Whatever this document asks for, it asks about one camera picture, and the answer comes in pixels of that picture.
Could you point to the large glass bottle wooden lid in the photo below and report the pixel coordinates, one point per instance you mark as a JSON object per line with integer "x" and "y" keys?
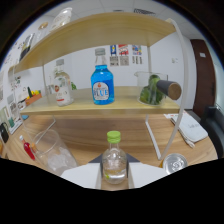
{"x": 42, "y": 30}

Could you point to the black pitcher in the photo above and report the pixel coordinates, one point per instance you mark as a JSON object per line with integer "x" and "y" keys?
{"x": 4, "y": 133}

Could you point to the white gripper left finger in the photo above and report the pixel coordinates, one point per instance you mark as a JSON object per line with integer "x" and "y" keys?
{"x": 83, "y": 175}

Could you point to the brown door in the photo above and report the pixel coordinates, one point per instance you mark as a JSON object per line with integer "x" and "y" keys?
{"x": 201, "y": 76}

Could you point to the clear bottle with green cap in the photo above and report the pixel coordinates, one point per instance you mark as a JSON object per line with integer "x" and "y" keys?
{"x": 114, "y": 163}

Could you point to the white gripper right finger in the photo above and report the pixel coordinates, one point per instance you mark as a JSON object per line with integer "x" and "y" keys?
{"x": 146, "y": 173}

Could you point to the yellow juice can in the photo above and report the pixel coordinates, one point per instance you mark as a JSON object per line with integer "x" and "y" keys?
{"x": 175, "y": 163}

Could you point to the black chair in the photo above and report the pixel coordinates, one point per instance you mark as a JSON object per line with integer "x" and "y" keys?
{"x": 215, "y": 130}

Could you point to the green potted plant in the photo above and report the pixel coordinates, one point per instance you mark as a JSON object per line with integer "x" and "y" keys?
{"x": 73, "y": 86}

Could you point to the glass jar with limes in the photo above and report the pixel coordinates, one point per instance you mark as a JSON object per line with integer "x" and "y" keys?
{"x": 146, "y": 93}

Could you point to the clear bottle with red label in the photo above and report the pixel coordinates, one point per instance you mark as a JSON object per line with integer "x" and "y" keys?
{"x": 63, "y": 90}

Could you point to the wall posters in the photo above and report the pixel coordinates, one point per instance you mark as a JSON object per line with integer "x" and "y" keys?
{"x": 124, "y": 55}

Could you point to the orange basket with fruit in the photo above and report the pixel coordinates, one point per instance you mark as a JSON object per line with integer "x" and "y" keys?
{"x": 33, "y": 98}

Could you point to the clear glass with ice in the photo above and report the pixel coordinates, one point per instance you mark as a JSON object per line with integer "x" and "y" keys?
{"x": 56, "y": 156}

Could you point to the small red liquid bottle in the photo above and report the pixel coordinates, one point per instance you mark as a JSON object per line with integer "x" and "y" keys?
{"x": 28, "y": 150}

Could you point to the small blue liquid bottle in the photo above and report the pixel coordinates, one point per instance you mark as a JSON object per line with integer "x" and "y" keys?
{"x": 102, "y": 88}

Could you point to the white kitchen scale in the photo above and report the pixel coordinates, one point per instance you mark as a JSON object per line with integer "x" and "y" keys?
{"x": 16, "y": 125}

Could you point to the white-framed wooden two-tier shelf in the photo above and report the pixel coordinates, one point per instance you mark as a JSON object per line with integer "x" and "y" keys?
{"x": 100, "y": 31}

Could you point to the white notebook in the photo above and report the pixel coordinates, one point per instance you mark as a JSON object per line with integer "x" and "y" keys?
{"x": 191, "y": 128}

